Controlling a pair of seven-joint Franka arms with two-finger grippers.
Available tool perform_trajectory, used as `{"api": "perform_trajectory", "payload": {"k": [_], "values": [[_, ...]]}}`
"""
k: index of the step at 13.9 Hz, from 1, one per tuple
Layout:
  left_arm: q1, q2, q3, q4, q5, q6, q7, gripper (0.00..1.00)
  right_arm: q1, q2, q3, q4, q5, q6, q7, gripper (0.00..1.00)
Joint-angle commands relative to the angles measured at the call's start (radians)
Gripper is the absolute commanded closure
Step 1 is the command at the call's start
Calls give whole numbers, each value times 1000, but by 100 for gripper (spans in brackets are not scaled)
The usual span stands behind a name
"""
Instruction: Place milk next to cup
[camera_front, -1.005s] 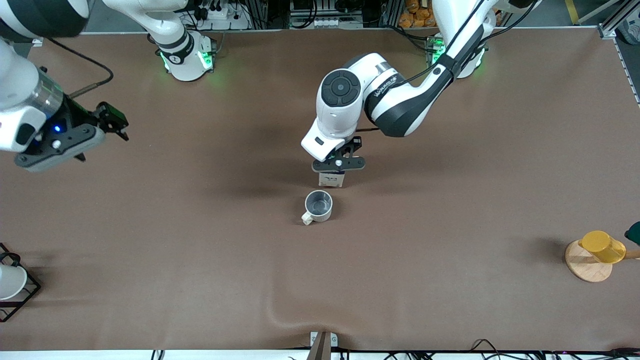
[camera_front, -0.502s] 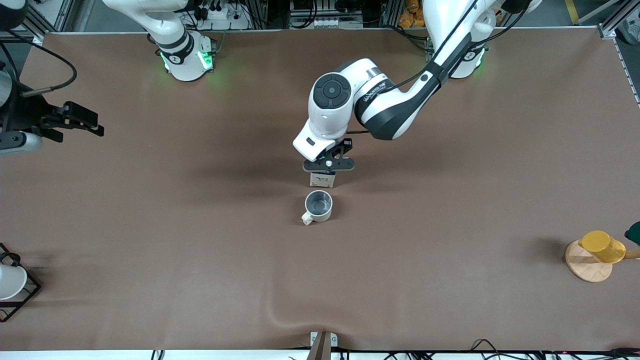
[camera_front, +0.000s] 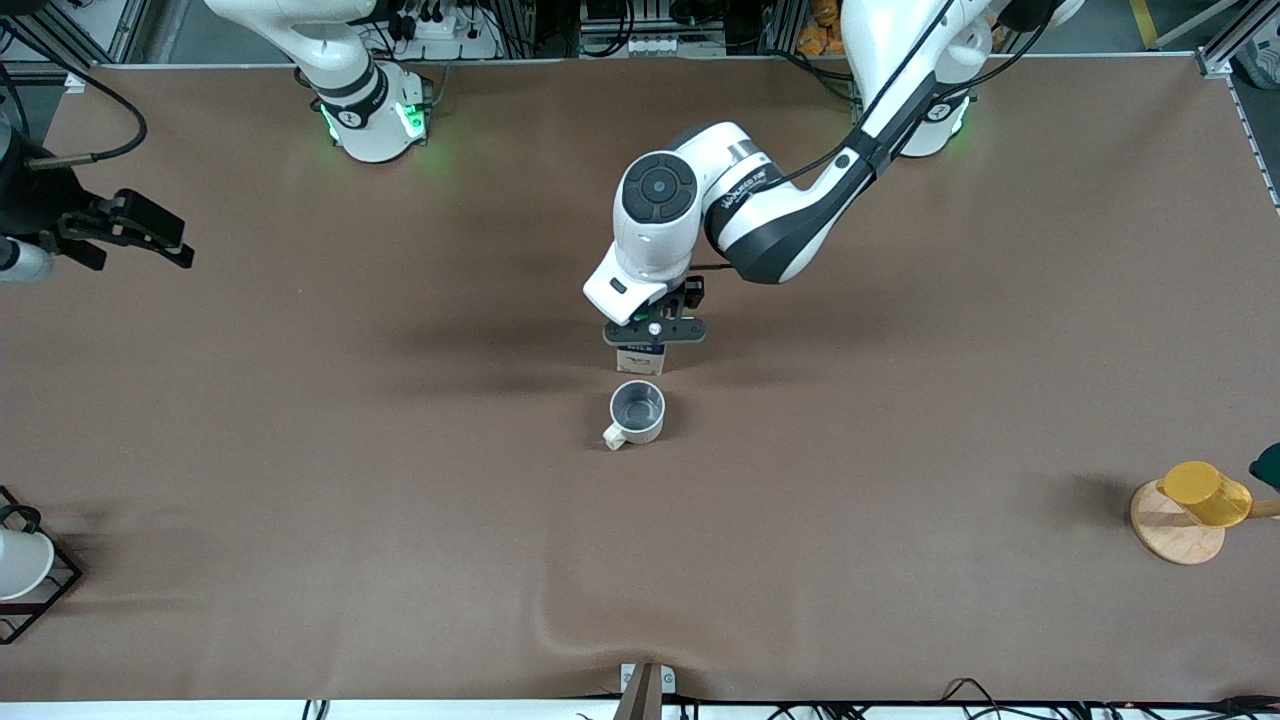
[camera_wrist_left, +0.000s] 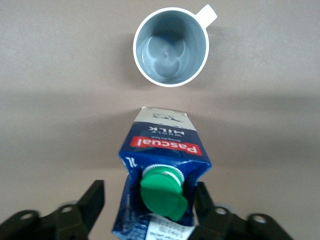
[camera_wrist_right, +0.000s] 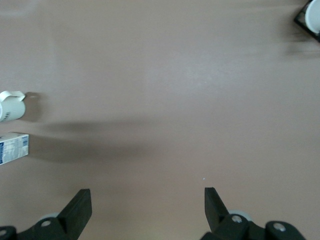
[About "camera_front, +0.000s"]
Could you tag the orange snack packets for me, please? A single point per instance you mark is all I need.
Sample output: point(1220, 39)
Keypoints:
point(822, 30)

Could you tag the small white power strip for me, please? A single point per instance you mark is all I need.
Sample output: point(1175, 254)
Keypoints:
point(652, 45)

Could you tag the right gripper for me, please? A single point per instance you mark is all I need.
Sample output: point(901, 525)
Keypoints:
point(40, 203)

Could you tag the round wooden stand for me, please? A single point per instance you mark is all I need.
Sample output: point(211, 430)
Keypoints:
point(1175, 538)

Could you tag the dark green object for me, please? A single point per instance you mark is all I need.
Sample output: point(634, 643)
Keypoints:
point(1268, 467)

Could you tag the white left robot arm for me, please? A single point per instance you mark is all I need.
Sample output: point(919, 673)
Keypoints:
point(780, 220)

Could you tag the aluminium frame profile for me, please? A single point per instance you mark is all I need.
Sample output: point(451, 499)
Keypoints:
point(70, 30)
point(1240, 45)

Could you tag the yellow cup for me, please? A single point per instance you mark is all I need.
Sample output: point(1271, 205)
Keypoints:
point(1205, 493)

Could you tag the blue white milk carton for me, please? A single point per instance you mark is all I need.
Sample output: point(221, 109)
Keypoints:
point(640, 366)

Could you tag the white power strip with plugs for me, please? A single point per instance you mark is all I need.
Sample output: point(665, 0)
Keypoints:
point(450, 35)

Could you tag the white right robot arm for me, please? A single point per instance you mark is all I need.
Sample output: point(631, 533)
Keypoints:
point(360, 90)

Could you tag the metal table bracket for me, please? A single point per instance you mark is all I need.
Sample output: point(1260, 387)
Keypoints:
point(647, 690)

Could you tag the grey white mug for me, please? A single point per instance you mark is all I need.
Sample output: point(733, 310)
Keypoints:
point(637, 408)

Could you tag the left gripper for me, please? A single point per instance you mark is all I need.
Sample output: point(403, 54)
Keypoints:
point(691, 291)

